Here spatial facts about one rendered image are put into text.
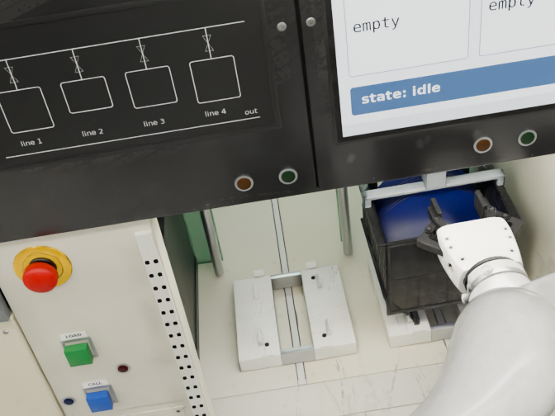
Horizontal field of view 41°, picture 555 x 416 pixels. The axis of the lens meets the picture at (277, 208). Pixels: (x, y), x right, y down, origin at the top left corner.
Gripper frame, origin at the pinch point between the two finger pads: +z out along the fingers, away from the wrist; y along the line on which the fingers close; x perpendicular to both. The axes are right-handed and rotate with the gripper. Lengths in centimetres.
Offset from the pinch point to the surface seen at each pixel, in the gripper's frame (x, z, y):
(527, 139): 23.4, -17.5, 2.0
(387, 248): -8.7, 3.2, -10.2
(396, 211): -10.6, 14.0, -6.3
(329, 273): -29.5, 21.2, -18.3
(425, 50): 36.2, -17.0, -9.3
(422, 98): 30.7, -17.0, -9.7
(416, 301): -23.1, 4.1, -5.4
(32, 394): -6, -16, -64
